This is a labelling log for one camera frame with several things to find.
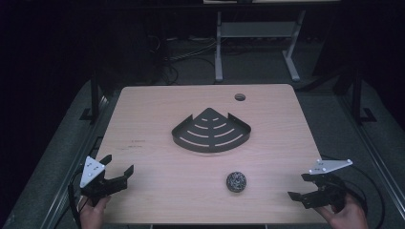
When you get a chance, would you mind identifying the black metal corner shelf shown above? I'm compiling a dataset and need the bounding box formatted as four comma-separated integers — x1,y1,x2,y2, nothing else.
171,107,252,154

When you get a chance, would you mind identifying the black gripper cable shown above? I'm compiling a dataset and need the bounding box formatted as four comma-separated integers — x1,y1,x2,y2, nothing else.
67,170,84,229
320,155,386,229

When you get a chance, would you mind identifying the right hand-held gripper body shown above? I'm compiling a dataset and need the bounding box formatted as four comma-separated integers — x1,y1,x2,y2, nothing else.
301,158,354,210

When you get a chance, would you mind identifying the steel wool scrubber ball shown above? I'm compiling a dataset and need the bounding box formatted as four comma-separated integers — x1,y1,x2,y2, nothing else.
225,171,247,194

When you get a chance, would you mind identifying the person's right hand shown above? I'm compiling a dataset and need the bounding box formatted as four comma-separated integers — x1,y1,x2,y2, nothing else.
314,193,370,229

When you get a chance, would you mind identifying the black upright post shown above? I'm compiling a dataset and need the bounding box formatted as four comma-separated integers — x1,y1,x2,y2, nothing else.
78,68,108,124
350,65,378,126

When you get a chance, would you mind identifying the person's left hand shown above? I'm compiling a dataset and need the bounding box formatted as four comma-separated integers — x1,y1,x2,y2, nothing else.
78,195,112,229

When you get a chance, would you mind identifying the aluminium frame rail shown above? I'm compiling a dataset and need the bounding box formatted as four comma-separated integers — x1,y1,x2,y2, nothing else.
337,94,405,220
39,94,111,229

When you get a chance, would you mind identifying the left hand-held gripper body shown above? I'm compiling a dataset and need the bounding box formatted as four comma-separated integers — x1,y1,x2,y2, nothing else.
78,156,129,206

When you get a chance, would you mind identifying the grey metal stand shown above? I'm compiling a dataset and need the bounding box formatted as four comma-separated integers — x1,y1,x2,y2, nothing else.
214,9,308,84

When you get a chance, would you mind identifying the bundle of floor cables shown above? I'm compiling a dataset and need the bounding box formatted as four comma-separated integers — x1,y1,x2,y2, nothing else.
149,33,219,87

